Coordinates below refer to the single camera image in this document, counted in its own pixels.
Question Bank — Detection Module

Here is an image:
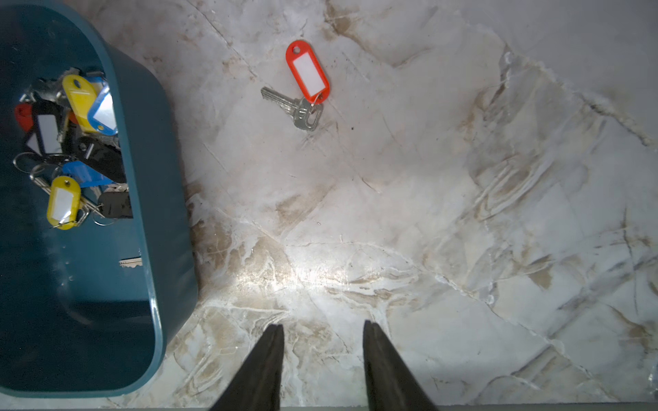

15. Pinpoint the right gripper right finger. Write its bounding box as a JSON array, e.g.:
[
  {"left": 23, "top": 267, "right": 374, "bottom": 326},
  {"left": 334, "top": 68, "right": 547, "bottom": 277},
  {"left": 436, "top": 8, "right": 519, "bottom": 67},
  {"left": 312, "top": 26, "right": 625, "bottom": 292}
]
[{"left": 363, "top": 320, "right": 438, "bottom": 410}]

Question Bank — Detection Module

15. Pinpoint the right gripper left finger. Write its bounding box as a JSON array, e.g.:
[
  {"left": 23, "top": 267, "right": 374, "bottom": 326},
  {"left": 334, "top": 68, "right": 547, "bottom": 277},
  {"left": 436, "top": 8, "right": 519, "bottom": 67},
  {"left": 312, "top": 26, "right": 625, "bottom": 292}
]
[{"left": 210, "top": 325, "right": 284, "bottom": 411}]

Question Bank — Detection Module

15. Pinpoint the teal storage box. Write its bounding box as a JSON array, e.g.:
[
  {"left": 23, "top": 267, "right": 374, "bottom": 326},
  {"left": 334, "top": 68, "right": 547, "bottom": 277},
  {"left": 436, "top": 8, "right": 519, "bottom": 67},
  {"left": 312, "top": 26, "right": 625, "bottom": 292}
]
[{"left": 1, "top": 1, "right": 198, "bottom": 398}]

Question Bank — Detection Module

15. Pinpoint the red tag key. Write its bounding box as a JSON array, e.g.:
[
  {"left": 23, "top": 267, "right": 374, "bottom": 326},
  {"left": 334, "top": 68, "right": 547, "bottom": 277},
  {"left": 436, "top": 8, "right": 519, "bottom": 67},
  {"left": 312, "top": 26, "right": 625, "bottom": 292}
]
[{"left": 260, "top": 39, "right": 331, "bottom": 132}]

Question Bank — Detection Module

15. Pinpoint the pile of keys in box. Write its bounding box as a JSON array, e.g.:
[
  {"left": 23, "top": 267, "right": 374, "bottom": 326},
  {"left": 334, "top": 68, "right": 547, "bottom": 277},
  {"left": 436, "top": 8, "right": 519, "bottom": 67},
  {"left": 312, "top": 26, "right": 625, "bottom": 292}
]
[{"left": 13, "top": 68, "right": 134, "bottom": 231}]

